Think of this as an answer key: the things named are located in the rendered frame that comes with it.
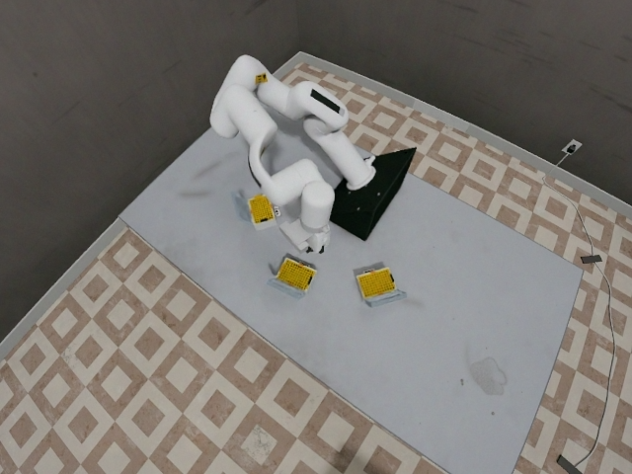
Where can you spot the yellow pipette tip rack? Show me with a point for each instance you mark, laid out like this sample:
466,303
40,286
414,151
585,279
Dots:
295,274
261,209
378,282

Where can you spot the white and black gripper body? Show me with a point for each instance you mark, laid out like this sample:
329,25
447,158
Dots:
316,241

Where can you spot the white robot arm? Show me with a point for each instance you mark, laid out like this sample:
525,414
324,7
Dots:
322,113

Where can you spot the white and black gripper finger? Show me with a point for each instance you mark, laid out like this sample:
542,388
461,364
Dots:
310,250

